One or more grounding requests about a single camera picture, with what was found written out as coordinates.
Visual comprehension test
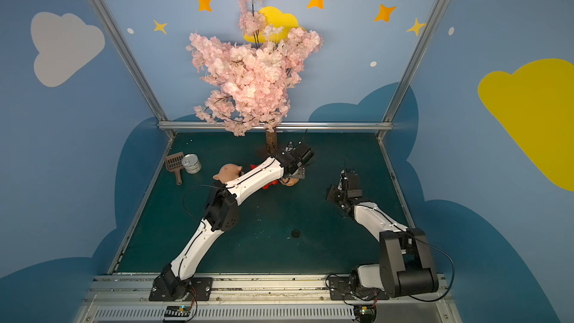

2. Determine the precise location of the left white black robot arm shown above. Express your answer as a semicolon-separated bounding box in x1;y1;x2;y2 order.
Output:
149;144;314;301

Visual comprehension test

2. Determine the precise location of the aluminium mounting rail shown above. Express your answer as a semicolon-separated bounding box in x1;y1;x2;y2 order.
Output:
74;274;462;322

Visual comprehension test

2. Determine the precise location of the right controller board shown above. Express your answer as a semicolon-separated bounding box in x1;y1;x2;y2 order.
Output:
354;305;377;323

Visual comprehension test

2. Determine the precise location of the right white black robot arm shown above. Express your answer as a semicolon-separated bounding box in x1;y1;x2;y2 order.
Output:
327;184;445;302

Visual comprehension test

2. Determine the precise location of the left controller board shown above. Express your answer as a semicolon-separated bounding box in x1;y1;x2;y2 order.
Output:
162;305;191;322

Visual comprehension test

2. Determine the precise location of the small metal can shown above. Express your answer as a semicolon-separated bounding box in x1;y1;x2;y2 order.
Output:
181;153;202;174

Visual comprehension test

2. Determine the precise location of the controller board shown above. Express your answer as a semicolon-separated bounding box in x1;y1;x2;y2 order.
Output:
354;305;377;323
162;305;191;322

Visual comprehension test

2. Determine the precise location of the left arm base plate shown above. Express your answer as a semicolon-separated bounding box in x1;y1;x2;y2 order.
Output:
148;276;213;301

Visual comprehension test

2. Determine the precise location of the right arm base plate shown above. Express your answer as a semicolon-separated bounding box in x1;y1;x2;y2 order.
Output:
325;275;390;301

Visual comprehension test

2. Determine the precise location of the red piggy bank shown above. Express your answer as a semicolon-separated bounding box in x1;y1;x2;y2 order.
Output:
247;161;283;191

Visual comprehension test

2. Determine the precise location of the pink piggy bank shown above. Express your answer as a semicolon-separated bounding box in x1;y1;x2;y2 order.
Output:
212;163;243;183
281;178;299;187

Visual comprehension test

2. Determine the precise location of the pink cherry blossom tree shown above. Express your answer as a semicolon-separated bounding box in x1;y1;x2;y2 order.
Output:
186;0;324;156

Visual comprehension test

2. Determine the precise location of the brown toy scoop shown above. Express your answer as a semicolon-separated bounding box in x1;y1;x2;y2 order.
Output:
164;152;184;185

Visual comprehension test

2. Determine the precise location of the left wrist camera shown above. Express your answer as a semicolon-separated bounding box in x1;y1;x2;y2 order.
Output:
285;141;315;167

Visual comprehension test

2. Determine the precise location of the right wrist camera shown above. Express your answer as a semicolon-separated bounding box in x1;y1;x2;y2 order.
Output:
338;168;362;191

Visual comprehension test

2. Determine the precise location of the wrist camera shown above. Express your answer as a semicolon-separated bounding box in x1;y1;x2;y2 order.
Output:
285;141;315;167
338;168;362;191

